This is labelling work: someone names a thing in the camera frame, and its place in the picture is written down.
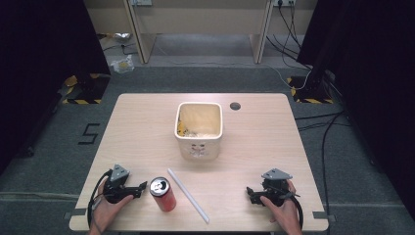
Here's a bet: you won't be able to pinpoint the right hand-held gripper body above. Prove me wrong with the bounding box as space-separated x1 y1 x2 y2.
260 167 294 208

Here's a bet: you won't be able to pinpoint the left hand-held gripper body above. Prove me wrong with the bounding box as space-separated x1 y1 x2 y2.
103 164 143 205

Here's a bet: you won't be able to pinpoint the red drink can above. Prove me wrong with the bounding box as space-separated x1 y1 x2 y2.
149 176 177 212

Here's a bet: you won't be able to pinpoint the white straw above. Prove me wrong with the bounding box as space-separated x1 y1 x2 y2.
166 167 210 225

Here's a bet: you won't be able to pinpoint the white square bin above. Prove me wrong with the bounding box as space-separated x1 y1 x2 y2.
173 101 224 162

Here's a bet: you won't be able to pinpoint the person's left hand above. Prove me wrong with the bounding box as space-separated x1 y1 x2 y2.
91 180 135 229

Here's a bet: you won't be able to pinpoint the person's right hand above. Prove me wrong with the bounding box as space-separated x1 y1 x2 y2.
259 179 303 229

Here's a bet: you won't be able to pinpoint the grey tape strip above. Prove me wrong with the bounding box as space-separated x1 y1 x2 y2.
311 211 337 223
63 208 88 220

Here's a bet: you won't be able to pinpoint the yellow and white bin scraps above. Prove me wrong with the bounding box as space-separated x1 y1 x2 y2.
176 119 219 138

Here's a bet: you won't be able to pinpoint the stand base with hazard tape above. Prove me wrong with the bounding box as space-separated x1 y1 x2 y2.
61 72 112 106
286 75 335 105

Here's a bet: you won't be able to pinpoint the clear plastic bag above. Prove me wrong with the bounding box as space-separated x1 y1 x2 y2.
110 54 136 74

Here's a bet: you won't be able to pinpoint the black curtain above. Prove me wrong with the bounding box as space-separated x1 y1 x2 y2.
0 0 112 175
296 0 415 224

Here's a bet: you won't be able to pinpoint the crumpled silver bag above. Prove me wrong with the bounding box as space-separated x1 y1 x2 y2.
112 31 132 44

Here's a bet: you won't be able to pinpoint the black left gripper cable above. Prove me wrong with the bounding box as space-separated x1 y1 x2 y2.
86 168 114 229

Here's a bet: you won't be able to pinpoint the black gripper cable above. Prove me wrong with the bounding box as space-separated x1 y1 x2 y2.
86 168 114 229
287 192 304 229

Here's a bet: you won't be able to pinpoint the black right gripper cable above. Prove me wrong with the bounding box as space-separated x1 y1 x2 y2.
287 192 304 229

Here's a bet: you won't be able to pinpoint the black floor cables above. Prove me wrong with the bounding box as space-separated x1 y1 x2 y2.
294 110 352 235

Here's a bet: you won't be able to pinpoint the black wall socket cables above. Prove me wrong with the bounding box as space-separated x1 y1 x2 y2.
265 2 313 71

